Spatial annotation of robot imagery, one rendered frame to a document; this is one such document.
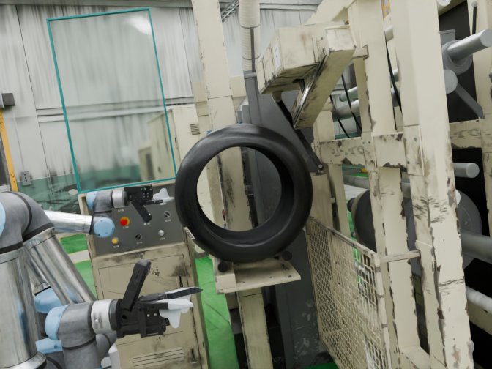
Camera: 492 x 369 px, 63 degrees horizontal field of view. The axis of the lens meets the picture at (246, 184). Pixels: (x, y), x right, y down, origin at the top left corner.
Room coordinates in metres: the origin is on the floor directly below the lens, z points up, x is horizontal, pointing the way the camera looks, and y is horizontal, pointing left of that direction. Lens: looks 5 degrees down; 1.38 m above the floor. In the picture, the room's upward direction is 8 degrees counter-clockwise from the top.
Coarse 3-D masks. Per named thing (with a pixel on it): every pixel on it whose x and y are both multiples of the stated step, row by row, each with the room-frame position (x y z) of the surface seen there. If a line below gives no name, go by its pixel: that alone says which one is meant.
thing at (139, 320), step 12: (120, 300) 0.92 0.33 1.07; (144, 300) 0.88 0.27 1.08; (120, 312) 0.90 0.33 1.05; (132, 312) 0.89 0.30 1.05; (144, 312) 0.88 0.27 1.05; (156, 312) 0.88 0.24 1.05; (120, 324) 0.90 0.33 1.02; (132, 324) 0.89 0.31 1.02; (144, 324) 0.87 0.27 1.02; (156, 324) 0.88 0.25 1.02; (168, 324) 0.93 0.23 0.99; (120, 336) 0.89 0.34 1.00; (144, 336) 0.87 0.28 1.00
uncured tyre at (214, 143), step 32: (224, 128) 1.67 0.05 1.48; (256, 128) 1.68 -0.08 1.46; (192, 160) 1.63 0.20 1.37; (288, 160) 1.66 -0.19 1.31; (192, 192) 1.62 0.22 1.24; (288, 192) 1.94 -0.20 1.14; (192, 224) 1.62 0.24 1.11; (288, 224) 1.65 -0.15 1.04; (224, 256) 1.65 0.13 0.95; (256, 256) 1.65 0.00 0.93
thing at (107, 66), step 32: (64, 32) 2.23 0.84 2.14; (96, 32) 2.24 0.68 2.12; (128, 32) 2.26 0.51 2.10; (64, 64) 2.22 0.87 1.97; (96, 64) 2.24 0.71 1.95; (128, 64) 2.25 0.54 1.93; (64, 96) 2.22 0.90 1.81; (96, 96) 2.23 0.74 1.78; (128, 96) 2.25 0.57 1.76; (160, 96) 2.27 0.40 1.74; (96, 128) 2.23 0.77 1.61; (128, 128) 2.25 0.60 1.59; (160, 128) 2.26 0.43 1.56; (96, 160) 2.23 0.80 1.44; (128, 160) 2.25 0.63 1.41; (160, 160) 2.26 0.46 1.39
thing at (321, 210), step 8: (312, 176) 2.01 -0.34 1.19; (320, 176) 2.01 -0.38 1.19; (320, 184) 2.01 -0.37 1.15; (328, 184) 2.02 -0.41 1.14; (320, 192) 2.01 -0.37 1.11; (328, 192) 2.01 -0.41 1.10; (320, 200) 2.01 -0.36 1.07; (328, 200) 2.01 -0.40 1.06; (312, 208) 2.01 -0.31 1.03; (320, 208) 2.01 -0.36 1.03; (328, 208) 2.01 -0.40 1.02; (312, 216) 2.01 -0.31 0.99; (320, 216) 2.01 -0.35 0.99; (328, 216) 2.01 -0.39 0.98; (328, 224) 2.01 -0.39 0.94; (320, 232) 2.01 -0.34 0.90
